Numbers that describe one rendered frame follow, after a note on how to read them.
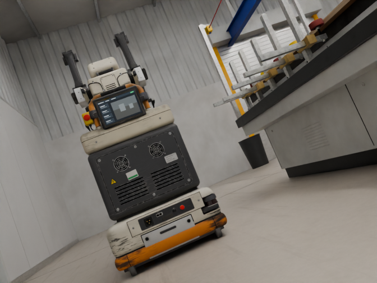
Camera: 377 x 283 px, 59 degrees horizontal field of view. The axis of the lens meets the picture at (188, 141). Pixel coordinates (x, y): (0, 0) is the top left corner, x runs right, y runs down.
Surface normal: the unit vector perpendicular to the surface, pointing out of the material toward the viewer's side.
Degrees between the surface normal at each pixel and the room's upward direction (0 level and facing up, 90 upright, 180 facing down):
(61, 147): 90
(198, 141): 90
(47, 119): 90
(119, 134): 90
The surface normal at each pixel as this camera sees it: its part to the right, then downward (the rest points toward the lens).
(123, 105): 0.26, 0.25
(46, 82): 0.16, -0.18
